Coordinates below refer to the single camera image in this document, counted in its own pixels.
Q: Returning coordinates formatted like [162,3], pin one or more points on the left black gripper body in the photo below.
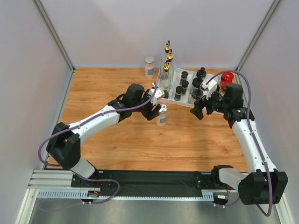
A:
[145,108]

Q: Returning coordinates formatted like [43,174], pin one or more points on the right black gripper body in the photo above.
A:
[205,104]

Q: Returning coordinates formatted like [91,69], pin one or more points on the silver lid jar white beads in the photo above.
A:
[162,117]

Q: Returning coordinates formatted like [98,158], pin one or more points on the small black lid jar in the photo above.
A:
[178,93]
[184,85]

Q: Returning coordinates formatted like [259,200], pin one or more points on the red lid sauce jar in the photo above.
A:
[223,87]
[227,76]

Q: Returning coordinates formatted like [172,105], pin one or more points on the black lid glass spice jar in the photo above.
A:
[201,73]

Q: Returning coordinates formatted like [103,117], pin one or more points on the oil bottle dark sauce back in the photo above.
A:
[165,79]

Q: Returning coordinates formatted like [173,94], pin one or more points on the oil bottle dark sauce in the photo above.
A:
[165,79]
[167,53]

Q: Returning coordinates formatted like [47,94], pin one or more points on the black label spice shaker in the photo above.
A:
[184,75]

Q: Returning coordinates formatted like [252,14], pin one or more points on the clear oil bottle gold spout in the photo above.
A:
[171,70]

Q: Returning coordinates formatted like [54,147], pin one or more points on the silver lid jar blue label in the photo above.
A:
[149,67]

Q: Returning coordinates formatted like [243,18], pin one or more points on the oil bottle dark sauce front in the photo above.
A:
[167,53]

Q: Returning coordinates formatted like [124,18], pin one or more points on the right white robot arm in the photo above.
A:
[263,184]

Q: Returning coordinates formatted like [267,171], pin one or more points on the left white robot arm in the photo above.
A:
[64,145]

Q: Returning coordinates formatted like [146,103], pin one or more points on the white compartment tray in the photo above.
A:
[184,100]

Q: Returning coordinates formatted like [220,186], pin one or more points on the black base mat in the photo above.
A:
[162,183]

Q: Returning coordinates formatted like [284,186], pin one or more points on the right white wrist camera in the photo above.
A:
[209,86]

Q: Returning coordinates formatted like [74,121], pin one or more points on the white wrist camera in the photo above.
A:
[209,86]
[156,93]

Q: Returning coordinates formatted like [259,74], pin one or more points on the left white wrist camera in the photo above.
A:
[156,93]

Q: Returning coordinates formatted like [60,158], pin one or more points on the right aluminium corner post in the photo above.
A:
[260,30]

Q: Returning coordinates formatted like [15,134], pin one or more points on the aluminium corner post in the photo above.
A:
[49,25]
[260,30]

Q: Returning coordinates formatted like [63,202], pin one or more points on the aluminium front rail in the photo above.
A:
[50,179]

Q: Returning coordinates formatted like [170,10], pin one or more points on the left aluminium corner post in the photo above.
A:
[49,25]

